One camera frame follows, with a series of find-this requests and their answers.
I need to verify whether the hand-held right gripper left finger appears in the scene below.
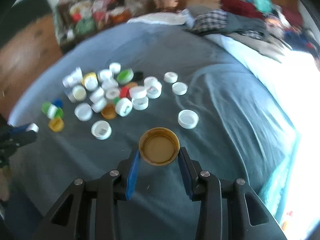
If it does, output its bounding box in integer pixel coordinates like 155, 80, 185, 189
31, 149, 141, 240

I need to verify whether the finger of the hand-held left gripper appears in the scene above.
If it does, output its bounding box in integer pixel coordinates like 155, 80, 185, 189
5, 124, 38, 147

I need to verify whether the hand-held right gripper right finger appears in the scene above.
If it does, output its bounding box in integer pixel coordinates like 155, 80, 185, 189
177, 147, 288, 240

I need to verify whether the wide gold jar lid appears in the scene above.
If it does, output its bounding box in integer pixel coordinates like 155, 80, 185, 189
139, 127, 180, 167

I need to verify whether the gold ribbed bottle cap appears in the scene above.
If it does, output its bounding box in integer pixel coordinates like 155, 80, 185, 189
101, 104, 118, 120

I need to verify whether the pile of plastic caps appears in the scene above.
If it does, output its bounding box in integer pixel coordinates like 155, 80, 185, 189
41, 62, 163, 133

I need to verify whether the grey fleece blanket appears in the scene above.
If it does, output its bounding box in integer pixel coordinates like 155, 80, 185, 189
7, 21, 300, 240

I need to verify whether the white cap grey label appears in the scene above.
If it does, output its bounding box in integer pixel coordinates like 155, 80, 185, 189
91, 120, 112, 140

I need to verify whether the plain white bottle cap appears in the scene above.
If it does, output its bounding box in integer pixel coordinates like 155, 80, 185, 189
178, 109, 200, 129
172, 82, 188, 95

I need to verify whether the wooden dresser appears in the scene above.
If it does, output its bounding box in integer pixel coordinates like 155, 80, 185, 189
0, 14, 63, 115

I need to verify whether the white cap red mark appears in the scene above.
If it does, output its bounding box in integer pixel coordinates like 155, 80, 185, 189
164, 72, 179, 83

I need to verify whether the black television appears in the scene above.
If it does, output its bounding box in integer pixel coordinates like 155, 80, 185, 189
0, 0, 52, 48

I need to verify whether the heap of bags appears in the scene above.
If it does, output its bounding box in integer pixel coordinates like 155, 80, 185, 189
56, 0, 133, 45

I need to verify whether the white duvet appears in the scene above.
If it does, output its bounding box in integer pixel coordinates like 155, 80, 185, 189
205, 34, 320, 230

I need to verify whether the beige quilt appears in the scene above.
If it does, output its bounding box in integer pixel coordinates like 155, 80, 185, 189
235, 32, 285, 63

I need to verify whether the plaid shirt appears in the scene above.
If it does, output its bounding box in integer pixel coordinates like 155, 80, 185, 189
191, 9, 228, 33

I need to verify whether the white lace cloth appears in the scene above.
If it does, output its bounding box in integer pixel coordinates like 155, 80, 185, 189
127, 12, 188, 25

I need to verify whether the grey jacket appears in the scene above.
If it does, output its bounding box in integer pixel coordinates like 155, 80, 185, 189
225, 12, 268, 38

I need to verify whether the dark red clothing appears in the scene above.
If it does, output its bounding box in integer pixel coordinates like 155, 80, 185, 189
220, 0, 263, 18

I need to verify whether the heap of mixed clothes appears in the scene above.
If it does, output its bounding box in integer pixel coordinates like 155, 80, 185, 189
262, 2, 320, 60

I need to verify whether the teal bag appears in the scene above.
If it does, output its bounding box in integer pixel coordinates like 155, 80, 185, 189
246, 0, 274, 13

